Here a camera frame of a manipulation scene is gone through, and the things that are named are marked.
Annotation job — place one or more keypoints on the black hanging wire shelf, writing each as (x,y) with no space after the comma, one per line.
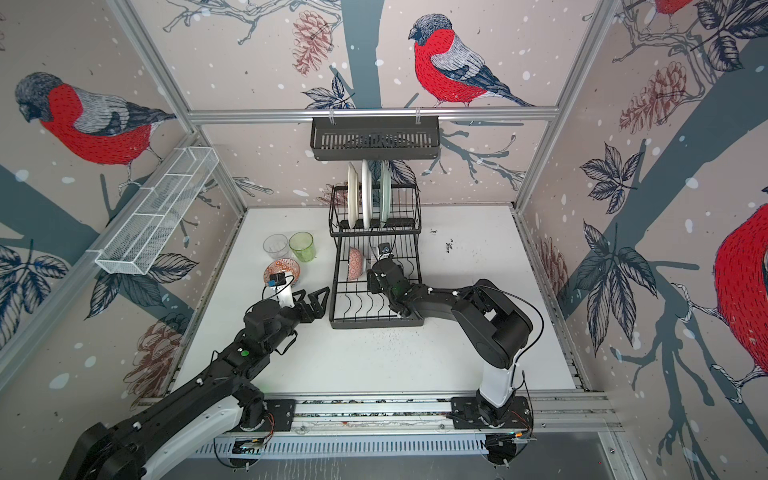
(375,138)

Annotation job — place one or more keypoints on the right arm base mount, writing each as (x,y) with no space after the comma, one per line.
(475,412)

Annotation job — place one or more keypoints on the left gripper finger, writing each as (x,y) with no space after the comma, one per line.
(313,310)
(319,296)

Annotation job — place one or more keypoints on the aluminium top crossbar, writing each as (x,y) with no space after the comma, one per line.
(269,116)

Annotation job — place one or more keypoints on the pink floral bowl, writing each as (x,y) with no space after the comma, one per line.
(356,264)

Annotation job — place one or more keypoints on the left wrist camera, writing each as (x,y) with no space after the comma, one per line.
(281,285)

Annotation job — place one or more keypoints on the green glass tumbler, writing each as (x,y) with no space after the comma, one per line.
(303,247)

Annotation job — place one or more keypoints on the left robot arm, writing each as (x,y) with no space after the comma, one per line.
(151,443)

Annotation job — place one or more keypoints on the clear glass tumbler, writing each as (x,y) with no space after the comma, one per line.
(276,246)

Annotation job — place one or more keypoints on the green plate right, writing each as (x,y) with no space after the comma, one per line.
(385,192)

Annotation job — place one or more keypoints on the white plate middle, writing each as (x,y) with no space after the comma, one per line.
(366,194)

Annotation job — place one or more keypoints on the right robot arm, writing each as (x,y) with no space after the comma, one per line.
(496,327)

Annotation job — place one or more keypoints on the aluminium front rail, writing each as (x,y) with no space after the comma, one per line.
(390,414)

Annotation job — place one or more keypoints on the blue zigzag patterned bowl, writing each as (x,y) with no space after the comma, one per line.
(288,266)

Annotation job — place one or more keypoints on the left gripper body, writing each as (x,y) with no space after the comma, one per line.
(288,320)

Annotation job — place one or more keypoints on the cream plate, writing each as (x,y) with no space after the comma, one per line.
(352,195)

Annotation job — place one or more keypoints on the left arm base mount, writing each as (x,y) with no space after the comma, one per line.
(270,414)

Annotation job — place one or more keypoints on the white mesh wall basket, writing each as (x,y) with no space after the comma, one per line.
(142,237)

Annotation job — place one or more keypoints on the black two-tier dish rack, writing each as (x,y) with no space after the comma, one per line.
(358,301)

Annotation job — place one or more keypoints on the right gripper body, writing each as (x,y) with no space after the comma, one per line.
(378,284)

